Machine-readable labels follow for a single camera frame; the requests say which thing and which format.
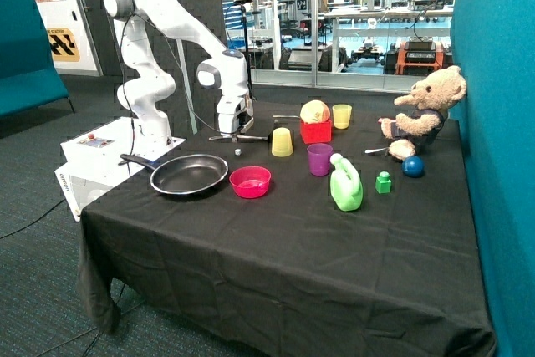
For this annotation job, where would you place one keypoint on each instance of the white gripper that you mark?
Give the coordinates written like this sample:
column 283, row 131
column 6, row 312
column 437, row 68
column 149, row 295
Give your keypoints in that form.
column 235, row 115

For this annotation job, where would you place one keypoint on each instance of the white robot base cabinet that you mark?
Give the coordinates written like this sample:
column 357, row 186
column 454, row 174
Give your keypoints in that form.
column 93, row 163

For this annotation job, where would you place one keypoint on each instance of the pink plastic bowl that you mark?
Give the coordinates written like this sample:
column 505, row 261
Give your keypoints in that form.
column 250, row 182

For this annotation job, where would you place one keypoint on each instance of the yellow upside-down cup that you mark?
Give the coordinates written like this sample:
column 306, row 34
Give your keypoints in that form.
column 282, row 144

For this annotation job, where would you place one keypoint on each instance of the black frying pan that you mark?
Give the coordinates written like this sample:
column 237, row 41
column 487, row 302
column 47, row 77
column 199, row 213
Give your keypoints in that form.
column 184, row 175

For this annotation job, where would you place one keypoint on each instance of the red square box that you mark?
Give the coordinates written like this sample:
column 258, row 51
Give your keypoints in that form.
column 317, row 132

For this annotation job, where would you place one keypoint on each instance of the colourful soft ball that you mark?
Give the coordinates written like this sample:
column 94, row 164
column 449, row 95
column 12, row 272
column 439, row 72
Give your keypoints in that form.
column 314, row 111

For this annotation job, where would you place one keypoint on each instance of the purple plastic cup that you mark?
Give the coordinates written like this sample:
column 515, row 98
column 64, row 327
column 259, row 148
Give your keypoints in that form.
column 319, row 158

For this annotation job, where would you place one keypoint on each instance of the yellow upright cup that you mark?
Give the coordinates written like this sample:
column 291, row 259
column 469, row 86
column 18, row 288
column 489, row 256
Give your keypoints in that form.
column 341, row 114

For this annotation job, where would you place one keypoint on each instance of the green toy jug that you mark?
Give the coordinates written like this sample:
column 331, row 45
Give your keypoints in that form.
column 345, row 185

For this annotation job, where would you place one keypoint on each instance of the black tablecloth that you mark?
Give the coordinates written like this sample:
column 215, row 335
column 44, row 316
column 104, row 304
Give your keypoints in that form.
column 289, row 273

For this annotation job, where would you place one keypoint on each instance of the white spoon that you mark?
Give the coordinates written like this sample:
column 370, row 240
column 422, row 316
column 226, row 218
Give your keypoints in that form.
column 376, row 151

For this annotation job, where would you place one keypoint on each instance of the green toy block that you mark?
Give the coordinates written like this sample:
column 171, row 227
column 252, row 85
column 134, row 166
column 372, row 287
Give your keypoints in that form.
column 383, row 182

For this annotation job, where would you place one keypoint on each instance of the blue ball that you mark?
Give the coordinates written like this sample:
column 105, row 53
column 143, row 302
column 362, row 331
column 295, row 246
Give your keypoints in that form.
column 413, row 166

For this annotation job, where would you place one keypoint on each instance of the yellow black sign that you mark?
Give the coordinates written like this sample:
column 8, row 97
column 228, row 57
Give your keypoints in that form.
column 63, row 45

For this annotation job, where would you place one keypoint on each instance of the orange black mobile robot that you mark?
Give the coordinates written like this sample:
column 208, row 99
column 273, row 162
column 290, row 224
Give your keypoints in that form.
column 419, row 56

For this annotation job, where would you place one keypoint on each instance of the brown teddy bear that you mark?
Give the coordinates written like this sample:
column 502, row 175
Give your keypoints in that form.
column 431, row 98

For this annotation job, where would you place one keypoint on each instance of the teal sofa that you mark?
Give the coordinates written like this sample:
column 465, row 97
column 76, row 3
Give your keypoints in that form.
column 28, row 76

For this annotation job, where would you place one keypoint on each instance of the black spatula metal handle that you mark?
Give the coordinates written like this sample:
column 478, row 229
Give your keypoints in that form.
column 249, row 138

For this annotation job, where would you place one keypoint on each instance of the teal partition wall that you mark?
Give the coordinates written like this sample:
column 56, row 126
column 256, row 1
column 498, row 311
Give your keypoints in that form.
column 493, row 43

